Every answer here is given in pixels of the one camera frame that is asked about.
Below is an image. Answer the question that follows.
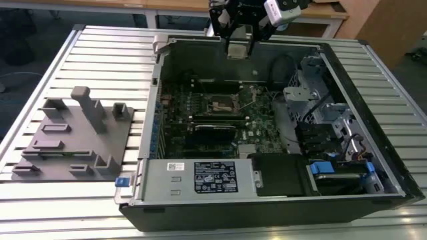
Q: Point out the CPU socket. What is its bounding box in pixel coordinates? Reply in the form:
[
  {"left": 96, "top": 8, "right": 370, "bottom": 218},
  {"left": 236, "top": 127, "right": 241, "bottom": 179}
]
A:
[{"left": 205, "top": 93, "right": 244, "bottom": 117}]

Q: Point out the CPU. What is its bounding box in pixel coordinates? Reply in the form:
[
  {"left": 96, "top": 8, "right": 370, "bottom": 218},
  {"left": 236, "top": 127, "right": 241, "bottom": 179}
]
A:
[{"left": 227, "top": 41, "right": 251, "bottom": 60}]

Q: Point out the silver metal drive cage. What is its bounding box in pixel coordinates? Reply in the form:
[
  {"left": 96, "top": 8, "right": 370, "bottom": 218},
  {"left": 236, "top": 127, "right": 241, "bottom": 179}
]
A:
[{"left": 282, "top": 56, "right": 360, "bottom": 141}]

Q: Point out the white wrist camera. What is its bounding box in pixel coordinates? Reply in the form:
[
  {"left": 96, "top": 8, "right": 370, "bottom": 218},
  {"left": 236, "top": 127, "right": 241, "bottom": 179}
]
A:
[{"left": 263, "top": 0, "right": 302, "bottom": 27}]

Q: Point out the grey case latch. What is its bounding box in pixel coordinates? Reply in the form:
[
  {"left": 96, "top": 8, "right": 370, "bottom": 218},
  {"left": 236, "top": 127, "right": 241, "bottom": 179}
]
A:
[{"left": 151, "top": 34, "right": 169, "bottom": 55}]

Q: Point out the black graphics card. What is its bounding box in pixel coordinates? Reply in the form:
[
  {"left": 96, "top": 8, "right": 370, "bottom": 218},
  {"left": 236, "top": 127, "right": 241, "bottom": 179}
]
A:
[{"left": 193, "top": 123, "right": 239, "bottom": 146}]

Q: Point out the blue floor cable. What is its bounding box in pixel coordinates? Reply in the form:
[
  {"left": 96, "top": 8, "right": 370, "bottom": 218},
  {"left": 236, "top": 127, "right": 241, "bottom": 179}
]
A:
[{"left": 0, "top": 71, "right": 44, "bottom": 81}]

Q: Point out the blue case latch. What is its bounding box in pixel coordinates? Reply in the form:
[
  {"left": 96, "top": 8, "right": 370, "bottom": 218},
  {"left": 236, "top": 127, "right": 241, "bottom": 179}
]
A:
[{"left": 113, "top": 176, "right": 131, "bottom": 188}]

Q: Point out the thick black looped cable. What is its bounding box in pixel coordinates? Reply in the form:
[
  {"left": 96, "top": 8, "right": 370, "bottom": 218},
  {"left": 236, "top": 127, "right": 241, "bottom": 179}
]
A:
[{"left": 268, "top": 53, "right": 299, "bottom": 87}]

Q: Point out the black chair base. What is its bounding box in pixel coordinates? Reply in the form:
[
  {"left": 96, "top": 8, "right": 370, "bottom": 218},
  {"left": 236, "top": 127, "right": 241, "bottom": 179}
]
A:
[{"left": 411, "top": 47, "right": 427, "bottom": 62}]

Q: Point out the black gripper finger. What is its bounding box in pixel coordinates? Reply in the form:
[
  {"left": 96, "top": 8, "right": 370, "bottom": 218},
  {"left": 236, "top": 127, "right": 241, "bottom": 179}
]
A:
[
  {"left": 209, "top": 9, "right": 235, "bottom": 59},
  {"left": 248, "top": 14, "right": 279, "bottom": 60}
]

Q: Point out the wooden cabinet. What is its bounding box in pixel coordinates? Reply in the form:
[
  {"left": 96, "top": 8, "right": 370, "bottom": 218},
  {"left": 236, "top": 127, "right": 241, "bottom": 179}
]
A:
[{"left": 332, "top": 0, "right": 427, "bottom": 70}]

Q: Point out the black PC case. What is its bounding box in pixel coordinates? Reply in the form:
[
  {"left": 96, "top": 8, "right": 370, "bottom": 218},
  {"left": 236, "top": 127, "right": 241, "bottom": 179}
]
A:
[{"left": 112, "top": 33, "right": 427, "bottom": 232}]

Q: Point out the wooden desk white frame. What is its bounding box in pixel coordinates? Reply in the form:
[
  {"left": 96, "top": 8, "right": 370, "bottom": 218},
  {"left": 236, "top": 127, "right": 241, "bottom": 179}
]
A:
[
  {"left": 145, "top": 0, "right": 351, "bottom": 39},
  {"left": 0, "top": 0, "right": 157, "bottom": 29}
]

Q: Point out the silver power supply unit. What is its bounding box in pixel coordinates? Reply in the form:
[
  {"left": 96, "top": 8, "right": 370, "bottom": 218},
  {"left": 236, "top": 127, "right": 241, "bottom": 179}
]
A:
[{"left": 132, "top": 158, "right": 260, "bottom": 202}]

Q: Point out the black plastic disk bay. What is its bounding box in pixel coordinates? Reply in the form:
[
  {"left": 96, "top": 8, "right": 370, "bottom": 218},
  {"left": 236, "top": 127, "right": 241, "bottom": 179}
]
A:
[{"left": 296, "top": 122, "right": 344, "bottom": 155}]

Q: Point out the thin black case cable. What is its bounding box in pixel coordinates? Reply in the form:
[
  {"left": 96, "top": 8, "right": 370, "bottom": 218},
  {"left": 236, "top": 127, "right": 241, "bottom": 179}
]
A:
[{"left": 302, "top": 91, "right": 332, "bottom": 123}]

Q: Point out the green motherboard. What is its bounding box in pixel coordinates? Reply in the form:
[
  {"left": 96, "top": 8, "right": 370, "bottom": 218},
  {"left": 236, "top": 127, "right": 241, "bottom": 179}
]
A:
[{"left": 156, "top": 83, "right": 302, "bottom": 160}]

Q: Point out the black RAM slot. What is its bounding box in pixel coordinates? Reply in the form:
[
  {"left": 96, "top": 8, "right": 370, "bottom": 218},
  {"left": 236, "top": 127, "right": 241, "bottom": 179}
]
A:
[
  {"left": 195, "top": 77, "right": 241, "bottom": 93},
  {"left": 192, "top": 114, "right": 247, "bottom": 121}
]

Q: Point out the grey parts rack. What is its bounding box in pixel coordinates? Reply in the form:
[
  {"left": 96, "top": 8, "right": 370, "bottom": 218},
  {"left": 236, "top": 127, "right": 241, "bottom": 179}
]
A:
[{"left": 11, "top": 86, "right": 136, "bottom": 181}]

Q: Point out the black fan shroud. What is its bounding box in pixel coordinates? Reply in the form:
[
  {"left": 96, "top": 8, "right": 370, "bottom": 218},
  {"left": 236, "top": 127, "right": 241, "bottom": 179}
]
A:
[{"left": 248, "top": 153, "right": 318, "bottom": 198}]

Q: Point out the black office chair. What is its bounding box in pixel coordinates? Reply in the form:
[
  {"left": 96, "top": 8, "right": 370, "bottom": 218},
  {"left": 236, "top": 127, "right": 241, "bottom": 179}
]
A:
[{"left": 0, "top": 12, "right": 37, "bottom": 67}]

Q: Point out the hard disk in blue carrier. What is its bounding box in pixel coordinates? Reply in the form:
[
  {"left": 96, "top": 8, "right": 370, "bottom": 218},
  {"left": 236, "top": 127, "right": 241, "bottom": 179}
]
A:
[{"left": 307, "top": 161, "right": 375, "bottom": 197}]

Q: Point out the black wire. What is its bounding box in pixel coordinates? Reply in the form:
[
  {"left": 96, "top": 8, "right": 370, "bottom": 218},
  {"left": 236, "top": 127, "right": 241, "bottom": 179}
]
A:
[{"left": 343, "top": 133, "right": 364, "bottom": 157}]

